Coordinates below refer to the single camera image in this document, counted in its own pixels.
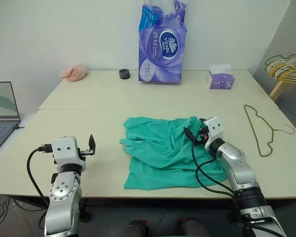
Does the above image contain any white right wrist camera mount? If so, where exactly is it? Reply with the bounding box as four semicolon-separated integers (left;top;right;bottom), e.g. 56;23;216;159
202;116;225;145

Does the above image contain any dark rounded shape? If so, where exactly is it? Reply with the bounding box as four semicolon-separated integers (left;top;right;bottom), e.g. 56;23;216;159
179;216;210;237

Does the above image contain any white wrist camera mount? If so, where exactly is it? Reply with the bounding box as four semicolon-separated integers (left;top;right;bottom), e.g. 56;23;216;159
51;136;87;171
202;116;225;145

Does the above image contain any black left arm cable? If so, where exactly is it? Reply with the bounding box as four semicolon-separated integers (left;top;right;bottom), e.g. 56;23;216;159
26;144;55;208

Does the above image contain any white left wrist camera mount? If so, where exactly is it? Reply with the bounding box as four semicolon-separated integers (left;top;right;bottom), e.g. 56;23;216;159
51;136;87;171

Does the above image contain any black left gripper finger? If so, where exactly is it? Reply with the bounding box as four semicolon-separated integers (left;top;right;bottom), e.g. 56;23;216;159
88;134;97;155

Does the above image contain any pink cloth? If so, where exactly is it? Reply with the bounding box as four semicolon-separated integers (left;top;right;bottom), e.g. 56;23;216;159
61;63;88;82

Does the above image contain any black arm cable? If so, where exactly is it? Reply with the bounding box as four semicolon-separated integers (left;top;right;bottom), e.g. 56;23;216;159
26;144;55;208
191;134;237;198

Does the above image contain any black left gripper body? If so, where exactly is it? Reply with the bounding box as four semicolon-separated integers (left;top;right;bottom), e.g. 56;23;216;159
77;147;96;158

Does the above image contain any olive green wire hanger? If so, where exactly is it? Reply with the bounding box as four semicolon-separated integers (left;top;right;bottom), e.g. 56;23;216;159
243;104;296;158

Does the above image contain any small purple tissue box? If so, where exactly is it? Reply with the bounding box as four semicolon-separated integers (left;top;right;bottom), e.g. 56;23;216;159
207;63;236;91

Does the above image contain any grey laptop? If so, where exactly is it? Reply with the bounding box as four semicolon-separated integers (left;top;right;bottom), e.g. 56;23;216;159
0;81;22;158

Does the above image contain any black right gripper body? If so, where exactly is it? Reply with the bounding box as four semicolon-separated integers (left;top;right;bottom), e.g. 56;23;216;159
193;125;211;149

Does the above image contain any pile of wire hangers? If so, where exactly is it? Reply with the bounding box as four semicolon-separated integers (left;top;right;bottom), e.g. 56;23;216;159
264;53;296;87

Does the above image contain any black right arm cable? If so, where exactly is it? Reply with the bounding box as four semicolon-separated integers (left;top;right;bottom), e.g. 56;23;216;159
191;134;237;198

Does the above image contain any green cloth garment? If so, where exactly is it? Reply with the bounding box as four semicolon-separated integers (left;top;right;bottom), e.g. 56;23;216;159
119;115;229;191

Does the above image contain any large purple tissue pack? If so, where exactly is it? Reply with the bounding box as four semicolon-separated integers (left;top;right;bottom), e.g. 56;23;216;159
137;0;188;86

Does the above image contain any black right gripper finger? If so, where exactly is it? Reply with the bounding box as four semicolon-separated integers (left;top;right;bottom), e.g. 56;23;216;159
183;126;197;144

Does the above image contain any light wooden rack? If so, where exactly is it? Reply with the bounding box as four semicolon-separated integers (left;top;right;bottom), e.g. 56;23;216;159
268;43;296;102

